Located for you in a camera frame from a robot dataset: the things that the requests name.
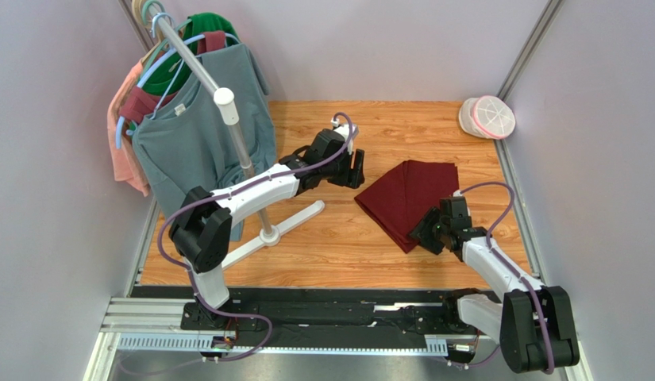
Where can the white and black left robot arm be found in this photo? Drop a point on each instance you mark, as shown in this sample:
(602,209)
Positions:
(200,230)

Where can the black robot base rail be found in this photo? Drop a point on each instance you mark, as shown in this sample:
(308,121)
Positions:
(322,319)

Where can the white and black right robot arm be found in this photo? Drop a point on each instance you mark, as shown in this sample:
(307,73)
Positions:
(532,323)

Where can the silver and white clothes rack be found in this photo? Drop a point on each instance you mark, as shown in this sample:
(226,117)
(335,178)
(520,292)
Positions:
(242,158)

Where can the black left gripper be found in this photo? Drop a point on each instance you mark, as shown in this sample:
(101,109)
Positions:
(352,178)

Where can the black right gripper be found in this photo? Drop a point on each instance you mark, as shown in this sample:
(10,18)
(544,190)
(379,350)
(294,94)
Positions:
(426,231)

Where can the dark red cloth napkin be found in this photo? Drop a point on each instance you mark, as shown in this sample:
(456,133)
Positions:
(399,199)

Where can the dark red t-shirt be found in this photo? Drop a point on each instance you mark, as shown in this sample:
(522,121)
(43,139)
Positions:
(139,103)

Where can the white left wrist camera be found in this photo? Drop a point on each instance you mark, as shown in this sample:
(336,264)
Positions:
(347,132)

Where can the green t-shirt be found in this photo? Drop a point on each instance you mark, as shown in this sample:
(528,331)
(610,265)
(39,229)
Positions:
(195,25)

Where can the aluminium frame post right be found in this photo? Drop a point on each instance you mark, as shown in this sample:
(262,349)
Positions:
(542,25)

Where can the light blue clothes hanger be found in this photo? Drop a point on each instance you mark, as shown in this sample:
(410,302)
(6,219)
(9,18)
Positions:
(158,55)

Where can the blue-grey t-shirt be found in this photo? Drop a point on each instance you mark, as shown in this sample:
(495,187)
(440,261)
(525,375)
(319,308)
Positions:
(188,145)

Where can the white and pink mesh bag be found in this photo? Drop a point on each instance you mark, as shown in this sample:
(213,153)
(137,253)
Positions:
(486,117)

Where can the pink t-shirt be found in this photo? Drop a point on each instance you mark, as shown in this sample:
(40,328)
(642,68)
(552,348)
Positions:
(126,167)

